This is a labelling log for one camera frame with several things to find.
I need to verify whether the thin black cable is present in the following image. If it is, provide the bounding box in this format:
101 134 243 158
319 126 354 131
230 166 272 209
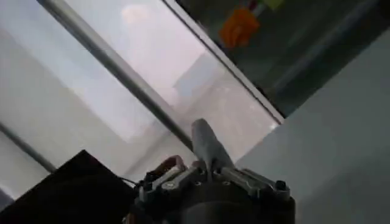
117 175 138 186

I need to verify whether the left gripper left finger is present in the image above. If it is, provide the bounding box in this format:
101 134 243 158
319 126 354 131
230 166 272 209
138 161 211 201

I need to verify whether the grey metal shelf rack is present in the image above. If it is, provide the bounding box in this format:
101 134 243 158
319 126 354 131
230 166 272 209
175 0 390 119

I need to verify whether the thick grey window post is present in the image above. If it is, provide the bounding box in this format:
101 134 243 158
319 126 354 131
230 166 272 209
36 0 196 152

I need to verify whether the black garment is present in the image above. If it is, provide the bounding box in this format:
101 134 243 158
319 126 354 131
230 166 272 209
0 149 137 224

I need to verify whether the orange hanging shirt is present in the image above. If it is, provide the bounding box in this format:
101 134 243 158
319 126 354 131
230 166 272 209
218 7 261 49

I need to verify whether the slim grey window post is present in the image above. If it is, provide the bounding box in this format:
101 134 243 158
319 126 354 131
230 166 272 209
0 121 58 173

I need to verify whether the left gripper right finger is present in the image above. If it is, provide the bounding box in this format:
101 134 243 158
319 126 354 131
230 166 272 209
213 166 291 200

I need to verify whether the thin dark window post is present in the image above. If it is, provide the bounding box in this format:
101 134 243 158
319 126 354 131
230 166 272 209
161 0 286 125

